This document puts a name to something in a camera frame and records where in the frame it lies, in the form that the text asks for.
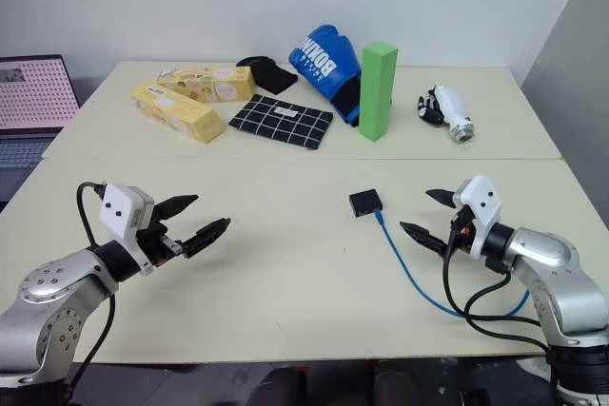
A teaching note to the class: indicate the small black adapter box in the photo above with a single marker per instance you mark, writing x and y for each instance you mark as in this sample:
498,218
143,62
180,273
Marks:
365,201

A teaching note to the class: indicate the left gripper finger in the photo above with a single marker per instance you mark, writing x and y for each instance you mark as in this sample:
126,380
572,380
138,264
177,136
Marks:
209,232
178,204

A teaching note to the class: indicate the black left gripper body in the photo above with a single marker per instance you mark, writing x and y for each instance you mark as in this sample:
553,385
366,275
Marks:
159,246

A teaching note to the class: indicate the white black-fingered robotic hand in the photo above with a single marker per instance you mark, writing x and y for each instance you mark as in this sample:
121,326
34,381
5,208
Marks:
452,106

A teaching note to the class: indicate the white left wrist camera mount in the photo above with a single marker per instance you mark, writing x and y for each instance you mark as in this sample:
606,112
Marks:
119,206

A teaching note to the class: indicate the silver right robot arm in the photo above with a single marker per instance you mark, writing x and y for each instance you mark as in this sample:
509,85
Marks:
547,249

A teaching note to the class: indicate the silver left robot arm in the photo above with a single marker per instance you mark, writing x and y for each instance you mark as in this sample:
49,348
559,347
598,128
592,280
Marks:
47,282

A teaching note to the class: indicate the black cloth wrap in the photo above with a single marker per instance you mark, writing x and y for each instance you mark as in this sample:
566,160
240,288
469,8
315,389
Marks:
271,75

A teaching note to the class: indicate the blue boxing glove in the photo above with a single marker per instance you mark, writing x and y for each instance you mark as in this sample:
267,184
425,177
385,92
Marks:
323,63

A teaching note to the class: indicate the grey laptop with pink screen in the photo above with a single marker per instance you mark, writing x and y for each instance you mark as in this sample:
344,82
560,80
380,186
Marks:
28,92

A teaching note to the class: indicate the yellow white-label snack box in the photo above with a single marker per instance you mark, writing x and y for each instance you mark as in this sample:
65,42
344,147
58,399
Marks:
181,113

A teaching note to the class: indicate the tall green block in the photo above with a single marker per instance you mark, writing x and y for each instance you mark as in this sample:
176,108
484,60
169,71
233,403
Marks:
376,92

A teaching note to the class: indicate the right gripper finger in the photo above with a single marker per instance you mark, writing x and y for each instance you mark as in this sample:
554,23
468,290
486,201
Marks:
423,236
442,197

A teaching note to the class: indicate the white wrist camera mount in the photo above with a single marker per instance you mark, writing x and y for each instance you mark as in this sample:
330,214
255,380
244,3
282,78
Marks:
119,206
483,197

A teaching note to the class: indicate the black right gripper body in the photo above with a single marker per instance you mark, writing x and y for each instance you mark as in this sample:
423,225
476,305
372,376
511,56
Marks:
461,230

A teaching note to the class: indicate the yellow cartoon-print snack box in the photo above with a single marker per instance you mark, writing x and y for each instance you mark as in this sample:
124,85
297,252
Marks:
214,85

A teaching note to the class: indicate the black white-grid pouch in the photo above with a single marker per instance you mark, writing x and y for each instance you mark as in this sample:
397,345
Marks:
280,121

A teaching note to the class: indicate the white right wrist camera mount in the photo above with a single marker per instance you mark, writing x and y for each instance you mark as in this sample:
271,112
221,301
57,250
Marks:
483,197

